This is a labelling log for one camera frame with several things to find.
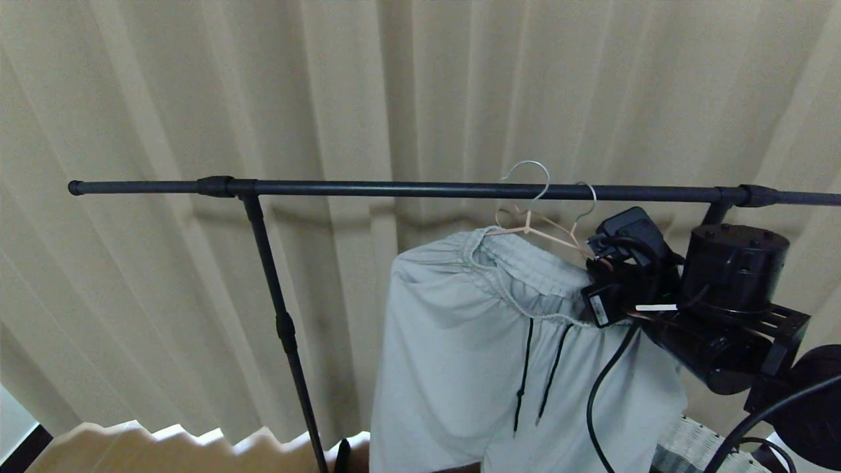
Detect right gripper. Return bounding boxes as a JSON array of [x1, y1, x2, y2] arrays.
[[581, 259, 684, 329]]

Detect pink clothes hanger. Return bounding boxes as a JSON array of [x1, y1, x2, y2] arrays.
[[485, 161, 595, 260], [495, 183, 599, 247]]

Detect pale grey shorts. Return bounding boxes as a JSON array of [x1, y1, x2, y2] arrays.
[[369, 227, 689, 473]]

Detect white laundry basket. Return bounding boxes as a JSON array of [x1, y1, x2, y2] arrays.
[[654, 415, 797, 473]]

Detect black clothes rack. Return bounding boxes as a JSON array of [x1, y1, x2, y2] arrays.
[[68, 175, 841, 473]]

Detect beige curtain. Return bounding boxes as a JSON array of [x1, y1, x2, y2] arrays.
[[0, 0, 841, 454]]

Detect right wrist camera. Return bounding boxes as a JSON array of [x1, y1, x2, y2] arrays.
[[587, 207, 684, 270]]

